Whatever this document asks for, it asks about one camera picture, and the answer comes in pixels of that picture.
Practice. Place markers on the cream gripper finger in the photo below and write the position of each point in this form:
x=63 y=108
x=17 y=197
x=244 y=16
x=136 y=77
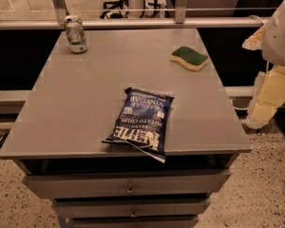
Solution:
x=269 y=95
x=254 y=42

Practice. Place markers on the bottom grey drawer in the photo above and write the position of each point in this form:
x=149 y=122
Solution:
x=146 y=222

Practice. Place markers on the grey drawer cabinet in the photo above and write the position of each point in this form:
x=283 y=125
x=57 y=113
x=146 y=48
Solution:
x=78 y=97

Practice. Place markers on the black office chair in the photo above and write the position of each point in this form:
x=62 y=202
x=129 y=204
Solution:
x=114 y=10

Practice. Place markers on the top grey drawer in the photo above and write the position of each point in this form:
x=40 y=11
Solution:
x=127 y=184

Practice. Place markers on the grey metal railing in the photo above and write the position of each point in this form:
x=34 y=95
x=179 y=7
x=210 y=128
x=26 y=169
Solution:
x=60 y=6

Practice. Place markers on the middle grey drawer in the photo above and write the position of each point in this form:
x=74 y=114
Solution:
x=130 y=208

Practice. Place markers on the green yellow sponge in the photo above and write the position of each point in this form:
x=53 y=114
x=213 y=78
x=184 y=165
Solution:
x=189 y=58

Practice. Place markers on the blue Kettle chip bag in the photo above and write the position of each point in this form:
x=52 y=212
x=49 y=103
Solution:
x=142 y=122

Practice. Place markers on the white green 7up can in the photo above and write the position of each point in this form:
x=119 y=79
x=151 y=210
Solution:
x=75 y=34

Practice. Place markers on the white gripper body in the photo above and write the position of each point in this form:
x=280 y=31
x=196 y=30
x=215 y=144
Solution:
x=280 y=38

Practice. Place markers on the grey drawer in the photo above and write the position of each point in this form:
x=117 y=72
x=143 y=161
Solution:
x=146 y=222
x=130 y=208
x=127 y=184

